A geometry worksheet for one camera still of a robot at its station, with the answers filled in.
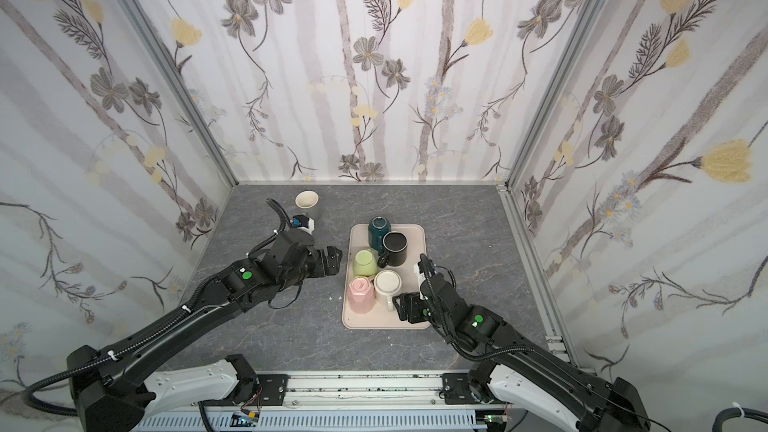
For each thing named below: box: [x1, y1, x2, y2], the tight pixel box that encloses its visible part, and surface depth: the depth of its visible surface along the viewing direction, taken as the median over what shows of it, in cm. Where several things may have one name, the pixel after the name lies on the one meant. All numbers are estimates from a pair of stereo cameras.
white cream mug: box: [374, 269, 402, 312], surface depth 86 cm
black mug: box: [377, 231, 409, 268], surface depth 95 cm
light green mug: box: [353, 249, 379, 277], surface depth 89 cm
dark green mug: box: [368, 216, 391, 256], surface depth 97 cm
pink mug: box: [348, 276, 376, 314], surface depth 83 cm
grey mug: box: [294, 189, 320, 213], surface depth 106 cm
